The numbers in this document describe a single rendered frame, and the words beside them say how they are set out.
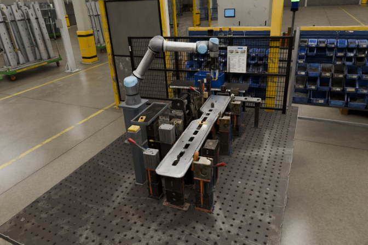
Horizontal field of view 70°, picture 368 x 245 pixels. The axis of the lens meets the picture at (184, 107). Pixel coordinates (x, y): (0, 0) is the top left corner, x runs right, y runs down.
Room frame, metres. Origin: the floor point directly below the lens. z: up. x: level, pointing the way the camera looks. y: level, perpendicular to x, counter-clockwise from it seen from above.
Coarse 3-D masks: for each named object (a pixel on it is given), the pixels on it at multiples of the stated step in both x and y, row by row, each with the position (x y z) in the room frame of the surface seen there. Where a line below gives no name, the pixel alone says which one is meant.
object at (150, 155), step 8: (144, 152) 1.44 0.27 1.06; (152, 152) 1.43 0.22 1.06; (144, 160) 1.43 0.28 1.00; (152, 160) 1.41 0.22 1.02; (152, 168) 1.41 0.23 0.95; (152, 176) 1.42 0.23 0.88; (152, 184) 1.42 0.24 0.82; (160, 184) 1.44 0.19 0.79; (152, 192) 1.42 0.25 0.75; (160, 192) 1.43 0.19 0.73; (160, 200) 1.39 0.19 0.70
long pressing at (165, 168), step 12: (216, 96) 2.52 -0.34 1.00; (228, 96) 2.50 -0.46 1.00; (204, 108) 2.23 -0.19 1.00; (216, 108) 2.21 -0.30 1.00; (192, 132) 1.78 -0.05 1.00; (204, 132) 1.76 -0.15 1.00; (180, 144) 1.61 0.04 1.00; (192, 144) 1.60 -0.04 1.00; (168, 156) 1.46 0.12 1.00; (192, 156) 1.45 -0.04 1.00; (156, 168) 1.34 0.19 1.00; (168, 168) 1.33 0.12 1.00; (180, 168) 1.33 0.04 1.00
